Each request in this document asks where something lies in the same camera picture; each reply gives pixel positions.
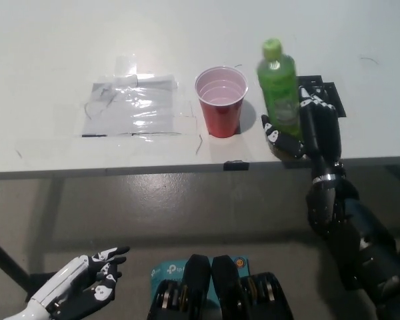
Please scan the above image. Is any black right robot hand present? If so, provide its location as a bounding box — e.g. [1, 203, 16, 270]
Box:
[260, 85, 347, 184]

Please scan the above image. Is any white and black left hand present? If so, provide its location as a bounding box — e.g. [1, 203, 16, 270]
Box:
[6, 245, 131, 320]

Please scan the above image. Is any green plastic bottle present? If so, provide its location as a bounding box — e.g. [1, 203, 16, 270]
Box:
[255, 38, 304, 141]

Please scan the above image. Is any red plastic cup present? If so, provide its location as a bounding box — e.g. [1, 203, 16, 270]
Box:
[195, 65, 249, 138]

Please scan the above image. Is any black tape square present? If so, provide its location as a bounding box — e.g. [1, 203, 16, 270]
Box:
[296, 75, 347, 118]

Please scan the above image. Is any black table leg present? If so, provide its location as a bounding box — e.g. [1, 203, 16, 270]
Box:
[0, 231, 33, 284]

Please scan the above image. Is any teal tp-link box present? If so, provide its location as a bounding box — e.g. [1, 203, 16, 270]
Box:
[149, 255, 251, 301]

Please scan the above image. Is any clear plastic sheet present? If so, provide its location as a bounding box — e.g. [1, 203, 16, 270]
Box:
[81, 57, 180, 137]

